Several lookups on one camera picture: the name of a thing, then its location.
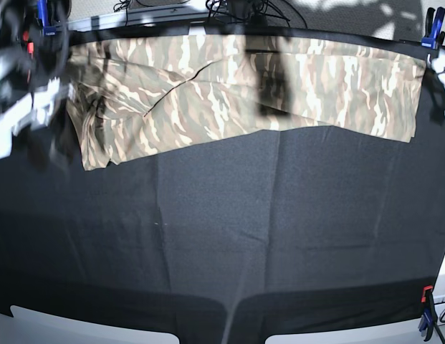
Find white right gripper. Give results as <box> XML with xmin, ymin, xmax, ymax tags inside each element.
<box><xmin>0</xmin><ymin>77</ymin><xmax>74</xmax><ymax>159</ymax></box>

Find camouflage t-shirt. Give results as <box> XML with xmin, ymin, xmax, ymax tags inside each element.
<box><xmin>66</xmin><ymin>34</ymin><xmax>426</xmax><ymax>171</ymax></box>

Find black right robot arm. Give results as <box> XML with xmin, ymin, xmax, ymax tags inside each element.
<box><xmin>0</xmin><ymin>1</ymin><xmax>72</xmax><ymax>160</ymax></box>

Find blue tools rear right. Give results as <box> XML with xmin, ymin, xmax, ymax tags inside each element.
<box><xmin>421</xmin><ymin>6</ymin><xmax>445</xmax><ymax>49</ymax></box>

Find blue clamp rear left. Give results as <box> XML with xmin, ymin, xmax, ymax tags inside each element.
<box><xmin>36</xmin><ymin>0</ymin><xmax>57</xmax><ymax>36</ymax></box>

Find black table cloth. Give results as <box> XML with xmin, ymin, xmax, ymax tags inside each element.
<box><xmin>0</xmin><ymin>27</ymin><xmax>445</xmax><ymax>343</ymax></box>

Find orange black clamp front right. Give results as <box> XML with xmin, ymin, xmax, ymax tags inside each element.
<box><xmin>418</xmin><ymin>285</ymin><xmax>438</xmax><ymax>342</ymax></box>

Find black cables behind table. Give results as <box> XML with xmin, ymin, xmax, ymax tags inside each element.
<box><xmin>113</xmin><ymin>0</ymin><xmax>309</xmax><ymax>29</ymax></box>

